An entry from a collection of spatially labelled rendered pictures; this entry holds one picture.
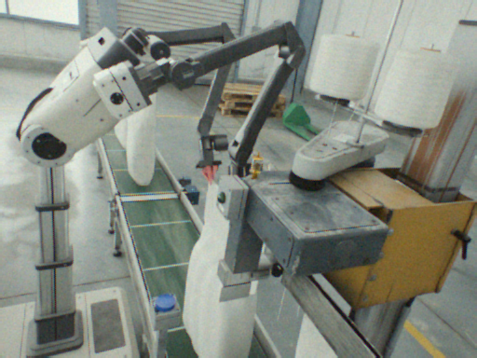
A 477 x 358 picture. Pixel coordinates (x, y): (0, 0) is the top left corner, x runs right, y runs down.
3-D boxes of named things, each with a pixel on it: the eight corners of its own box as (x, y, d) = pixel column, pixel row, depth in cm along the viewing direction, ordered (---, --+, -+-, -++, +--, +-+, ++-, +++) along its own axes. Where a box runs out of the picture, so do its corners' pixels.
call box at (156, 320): (148, 312, 120) (149, 297, 117) (172, 307, 123) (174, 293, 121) (153, 332, 113) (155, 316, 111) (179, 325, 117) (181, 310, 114)
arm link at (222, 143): (197, 127, 164) (199, 124, 156) (224, 125, 166) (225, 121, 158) (201, 154, 164) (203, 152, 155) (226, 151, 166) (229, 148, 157)
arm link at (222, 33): (230, 28, 170) (234, 18, 160) (236, 58, 169) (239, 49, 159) (129, 38, 162) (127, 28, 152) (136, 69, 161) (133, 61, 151)
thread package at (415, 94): (359, 112, 93) (381, 40, 86) (401, 114, 99) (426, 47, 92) (405, 131, 81) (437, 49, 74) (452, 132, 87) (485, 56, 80)
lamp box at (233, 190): (215, 206, 96) (220, 174, 92) (231, 204, 98) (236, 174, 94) (225, 221, 90) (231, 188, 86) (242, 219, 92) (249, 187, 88)
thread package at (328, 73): (297, 88, 114) (310, 28, 107) (339, 90, 121) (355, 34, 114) (330, 103, 100) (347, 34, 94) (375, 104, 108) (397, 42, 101)
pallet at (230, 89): (210, 88, 700) (210, 80, 694) (267, 93, 745) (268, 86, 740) (223, 99, 631) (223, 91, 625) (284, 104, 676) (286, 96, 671)
